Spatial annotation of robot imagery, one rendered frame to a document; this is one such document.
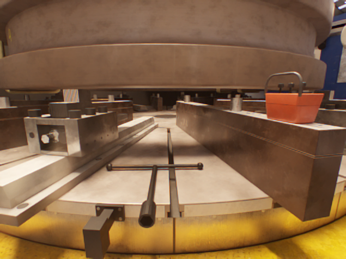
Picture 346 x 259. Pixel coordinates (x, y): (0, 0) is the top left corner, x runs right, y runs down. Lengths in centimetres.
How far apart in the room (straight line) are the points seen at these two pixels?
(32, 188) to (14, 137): 121
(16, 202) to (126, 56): 98
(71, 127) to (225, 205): 89
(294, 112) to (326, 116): 110
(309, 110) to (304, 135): 13
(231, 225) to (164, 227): 34
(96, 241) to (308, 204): 82
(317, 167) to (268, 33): 127
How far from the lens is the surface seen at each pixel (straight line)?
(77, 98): 128
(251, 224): 112
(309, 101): 91
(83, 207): 100
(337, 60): 634
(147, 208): 78
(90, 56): 143
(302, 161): 86
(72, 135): 110
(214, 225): 103
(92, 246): 84
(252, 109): 313
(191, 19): 151
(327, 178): 92
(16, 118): 218
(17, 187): 100
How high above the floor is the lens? 81
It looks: 12 degrees down
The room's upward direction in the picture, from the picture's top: straight up
